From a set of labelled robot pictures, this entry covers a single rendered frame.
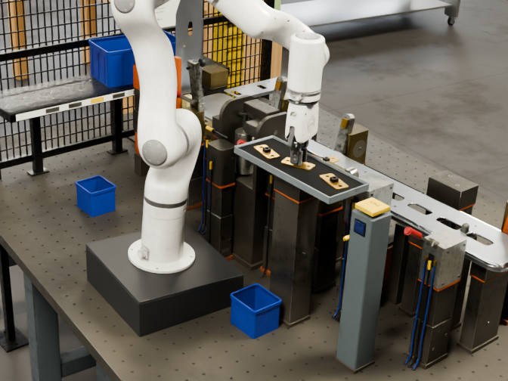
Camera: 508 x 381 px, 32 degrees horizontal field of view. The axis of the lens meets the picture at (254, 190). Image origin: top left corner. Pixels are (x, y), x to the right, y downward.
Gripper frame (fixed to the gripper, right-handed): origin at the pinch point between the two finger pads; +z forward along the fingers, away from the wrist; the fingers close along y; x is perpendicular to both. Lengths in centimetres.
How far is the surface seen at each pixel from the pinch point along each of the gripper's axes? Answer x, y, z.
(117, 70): 94, 48, 10
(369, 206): -24.8, -11.5, 2.6
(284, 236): 0.2, -4.3, 22.2
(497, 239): -49, 20, 18
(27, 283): 86, -12, 63
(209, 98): 66, 64, 19
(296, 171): -1.8, -4.2, 2.6
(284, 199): 1.2, -3.9, 11.6
